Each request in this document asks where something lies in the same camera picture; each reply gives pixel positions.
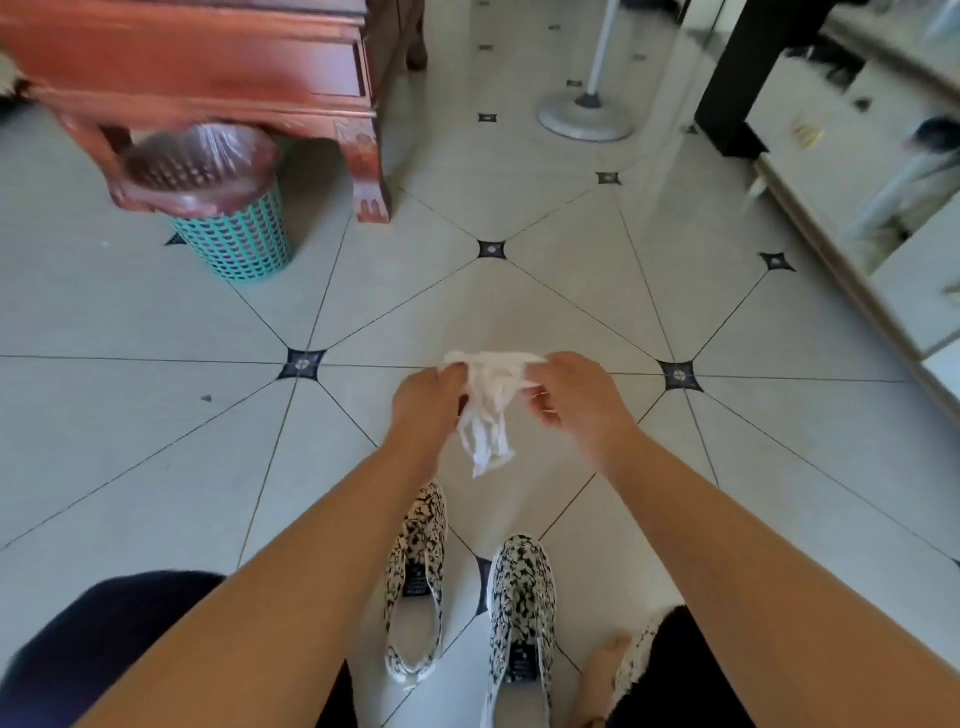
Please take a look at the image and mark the person's left hand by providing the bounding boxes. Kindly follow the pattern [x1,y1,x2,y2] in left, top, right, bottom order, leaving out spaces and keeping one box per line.
[389,365,470,481]

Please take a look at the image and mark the person's right hand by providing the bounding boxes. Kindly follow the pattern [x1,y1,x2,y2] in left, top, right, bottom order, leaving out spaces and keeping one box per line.
[524,352,643,459]

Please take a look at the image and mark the floral sneaker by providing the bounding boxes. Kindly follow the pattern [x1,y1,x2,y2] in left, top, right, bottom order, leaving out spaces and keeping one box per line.
[482,533,559,728]
[383,479,450,693]

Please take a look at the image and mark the person's right forearm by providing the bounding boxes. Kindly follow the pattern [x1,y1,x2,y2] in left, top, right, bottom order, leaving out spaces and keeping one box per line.
[599,423,960,728]

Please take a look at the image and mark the person's left forearm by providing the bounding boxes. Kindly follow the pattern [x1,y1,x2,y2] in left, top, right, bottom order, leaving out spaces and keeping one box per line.
[74,442,444,728]

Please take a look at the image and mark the person's right leg navy trousers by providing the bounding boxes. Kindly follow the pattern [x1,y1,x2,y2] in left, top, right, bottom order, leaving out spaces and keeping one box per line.
[569,605,755,728]

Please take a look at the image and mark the person's leg navy trousers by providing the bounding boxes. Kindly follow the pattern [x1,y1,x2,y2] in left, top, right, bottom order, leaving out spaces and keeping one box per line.
[569,605,755,728]
[0,571,360,728]

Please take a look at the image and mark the person's left leg navy trousers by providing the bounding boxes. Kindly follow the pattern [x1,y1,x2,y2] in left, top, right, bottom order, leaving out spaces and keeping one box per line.
[0,571,360,728]

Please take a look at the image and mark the white standing fan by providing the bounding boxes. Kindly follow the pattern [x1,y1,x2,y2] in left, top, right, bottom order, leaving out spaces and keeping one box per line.
[536,0,639,144]

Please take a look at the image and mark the white drawer cabinet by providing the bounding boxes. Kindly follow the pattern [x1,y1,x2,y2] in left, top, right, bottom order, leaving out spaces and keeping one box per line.
[746,7,960,421]

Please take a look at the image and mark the black cabinet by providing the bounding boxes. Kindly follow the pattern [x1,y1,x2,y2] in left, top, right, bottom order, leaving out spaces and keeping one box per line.
[693,0,834,159]

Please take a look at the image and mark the red wooden coffee table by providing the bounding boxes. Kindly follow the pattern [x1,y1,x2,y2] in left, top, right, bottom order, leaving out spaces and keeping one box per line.
[0,0,429,225]

